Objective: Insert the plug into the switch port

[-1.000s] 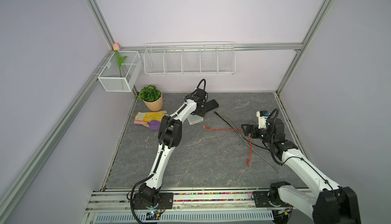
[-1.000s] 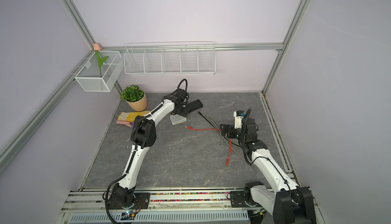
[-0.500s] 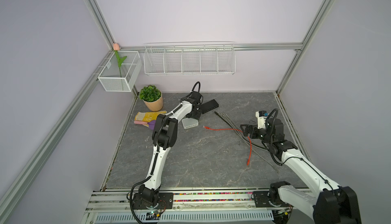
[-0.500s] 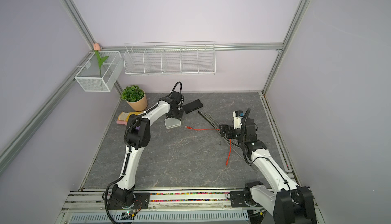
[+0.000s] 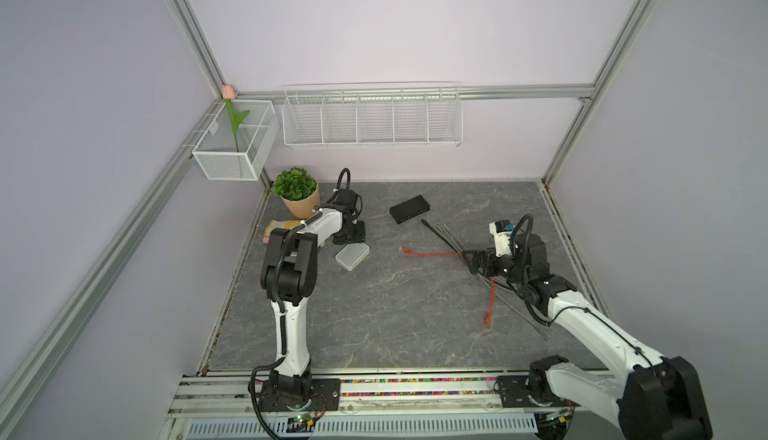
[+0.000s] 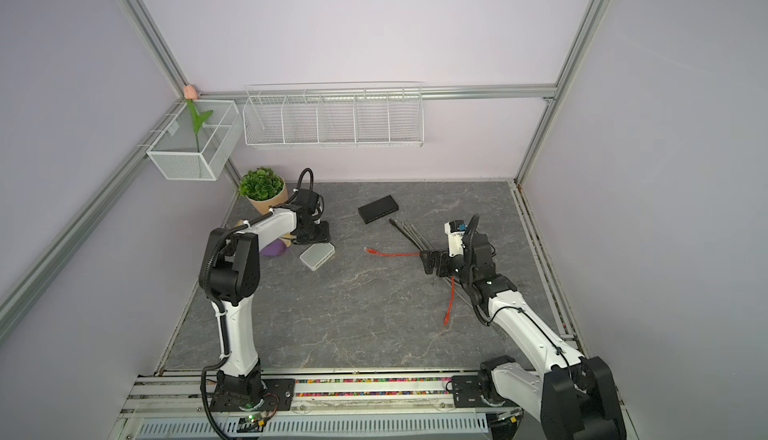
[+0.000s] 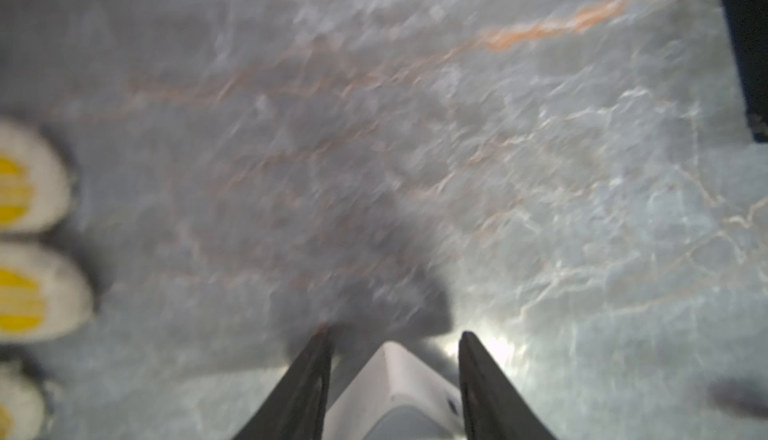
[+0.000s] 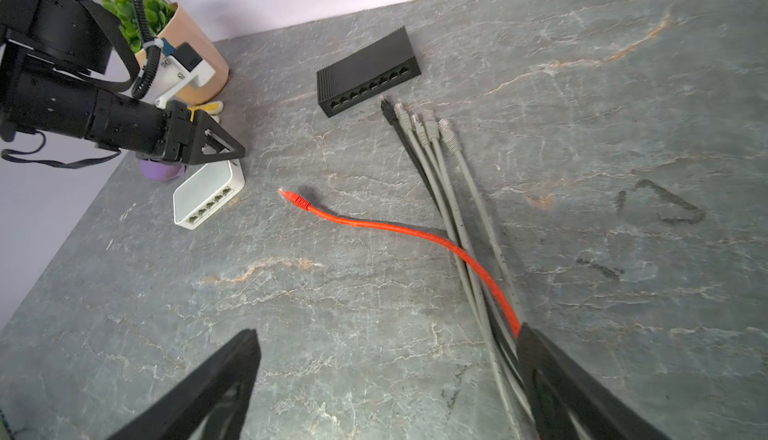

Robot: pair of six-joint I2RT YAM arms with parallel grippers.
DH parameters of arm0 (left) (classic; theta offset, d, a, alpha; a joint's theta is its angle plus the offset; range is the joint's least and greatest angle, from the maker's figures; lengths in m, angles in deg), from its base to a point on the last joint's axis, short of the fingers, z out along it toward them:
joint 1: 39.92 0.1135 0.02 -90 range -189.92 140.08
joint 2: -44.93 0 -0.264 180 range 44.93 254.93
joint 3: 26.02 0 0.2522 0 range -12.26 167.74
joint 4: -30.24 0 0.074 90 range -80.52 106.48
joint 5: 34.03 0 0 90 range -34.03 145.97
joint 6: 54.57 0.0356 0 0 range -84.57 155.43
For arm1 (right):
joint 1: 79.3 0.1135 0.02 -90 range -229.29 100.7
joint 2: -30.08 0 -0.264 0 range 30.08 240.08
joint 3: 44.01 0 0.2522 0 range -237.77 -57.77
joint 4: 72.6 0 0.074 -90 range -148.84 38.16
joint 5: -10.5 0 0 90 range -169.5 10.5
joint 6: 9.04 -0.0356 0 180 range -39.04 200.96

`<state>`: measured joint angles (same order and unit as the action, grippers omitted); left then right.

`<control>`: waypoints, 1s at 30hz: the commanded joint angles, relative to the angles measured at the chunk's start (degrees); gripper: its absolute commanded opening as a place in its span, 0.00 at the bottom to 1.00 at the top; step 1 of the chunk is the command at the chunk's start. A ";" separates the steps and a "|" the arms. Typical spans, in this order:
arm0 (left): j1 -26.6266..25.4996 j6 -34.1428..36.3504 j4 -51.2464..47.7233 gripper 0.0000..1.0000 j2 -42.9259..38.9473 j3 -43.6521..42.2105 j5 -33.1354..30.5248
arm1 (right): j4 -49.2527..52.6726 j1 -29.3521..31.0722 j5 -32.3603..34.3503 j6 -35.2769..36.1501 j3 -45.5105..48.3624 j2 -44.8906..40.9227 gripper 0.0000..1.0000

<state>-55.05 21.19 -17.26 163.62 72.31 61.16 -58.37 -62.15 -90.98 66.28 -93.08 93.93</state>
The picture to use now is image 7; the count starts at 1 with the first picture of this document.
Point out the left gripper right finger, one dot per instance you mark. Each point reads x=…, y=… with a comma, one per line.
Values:
x=492, y=408

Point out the white network switch box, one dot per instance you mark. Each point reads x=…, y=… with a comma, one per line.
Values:
x=396, y=396

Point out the yellow work glove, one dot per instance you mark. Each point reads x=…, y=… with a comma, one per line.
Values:
x=45, y=294

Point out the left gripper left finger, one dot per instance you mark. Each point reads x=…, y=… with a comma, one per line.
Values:
x=295, y=408

